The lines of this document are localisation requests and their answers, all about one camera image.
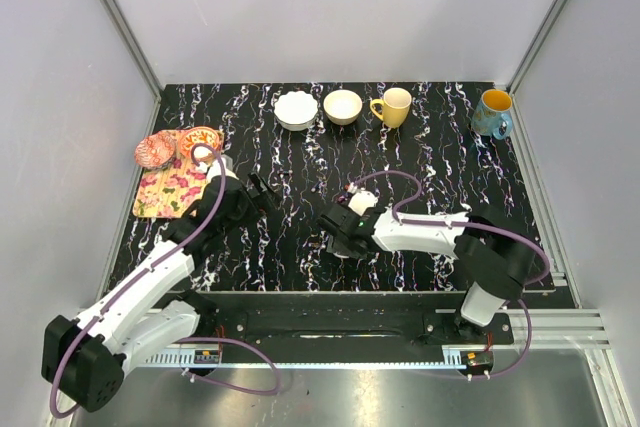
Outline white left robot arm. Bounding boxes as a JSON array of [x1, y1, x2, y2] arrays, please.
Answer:
[[41, 166, 282, 419]]

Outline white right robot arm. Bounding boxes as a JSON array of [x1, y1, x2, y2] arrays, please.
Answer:
[[318, 204, 549, 343]]

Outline floral rectangular tray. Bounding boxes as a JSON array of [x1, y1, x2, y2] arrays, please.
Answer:
[[132, 129, 206, 219]]

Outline orange floral bowl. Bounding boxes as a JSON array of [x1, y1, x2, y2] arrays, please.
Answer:
[[177, 126, 224, 159]]

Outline white scalloped bowl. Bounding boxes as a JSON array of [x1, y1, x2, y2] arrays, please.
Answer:
[[274, 91, 318, 132]]

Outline red patterned shallow bowl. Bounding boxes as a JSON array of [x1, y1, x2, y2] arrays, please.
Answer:
[[134, 131, 176, 170]]

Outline cream round bowl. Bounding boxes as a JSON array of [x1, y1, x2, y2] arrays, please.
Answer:
[[323, 89, 362, 126]]

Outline yellow mug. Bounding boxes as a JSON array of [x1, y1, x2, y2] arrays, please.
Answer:
[[369, 87, 412, 128]]

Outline left electronics connector box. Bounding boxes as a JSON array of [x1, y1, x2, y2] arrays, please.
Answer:
[[193, 344, 222, 366]]

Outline electronics connector box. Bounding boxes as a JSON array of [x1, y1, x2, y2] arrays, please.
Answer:
[[462, 350, 494, 369], [193, 344, 222, 366]]

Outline right electronics connector box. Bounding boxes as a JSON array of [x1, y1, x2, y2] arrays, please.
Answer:
[[462, 350, 494, 369]]

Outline blue floral mug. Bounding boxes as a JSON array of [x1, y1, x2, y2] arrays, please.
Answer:
[[471, 89, 513, 140]]

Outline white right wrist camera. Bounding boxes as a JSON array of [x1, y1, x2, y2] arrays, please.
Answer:
[[346, 183, 378, 216]]

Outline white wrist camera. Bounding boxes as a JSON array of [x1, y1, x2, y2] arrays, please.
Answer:
[[192, 146, 237, 182], [346, 183, 378, 216]]

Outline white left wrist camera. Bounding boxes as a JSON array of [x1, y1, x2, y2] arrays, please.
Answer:
[[192, 146, 237, 182]]

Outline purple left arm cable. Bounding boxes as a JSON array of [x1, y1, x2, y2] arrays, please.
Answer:
[[48, 144, 281, 419]]

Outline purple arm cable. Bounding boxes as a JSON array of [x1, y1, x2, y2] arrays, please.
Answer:
[[349, 170, 551, 381], [48, 144, 281, 419]]

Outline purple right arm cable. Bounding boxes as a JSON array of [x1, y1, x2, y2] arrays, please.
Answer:
[[349, 170, 551, 381]]

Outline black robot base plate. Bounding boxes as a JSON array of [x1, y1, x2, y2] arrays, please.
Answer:
[[193, 292, 514, 352]]

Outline aluminium front rail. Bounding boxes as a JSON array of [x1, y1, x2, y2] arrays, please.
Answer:
[[141, 344, 466, 371]]

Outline left aluminium frame post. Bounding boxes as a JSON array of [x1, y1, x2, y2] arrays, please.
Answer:
[[72, 0, 165, 93]]

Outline aluminium frame post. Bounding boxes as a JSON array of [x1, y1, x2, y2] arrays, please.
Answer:
[[506, 0, 570, 95], [72, 0, 165, 93]]

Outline right aluminium frame post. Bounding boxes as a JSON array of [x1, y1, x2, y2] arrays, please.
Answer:
[[506, 0, 570, 95]]

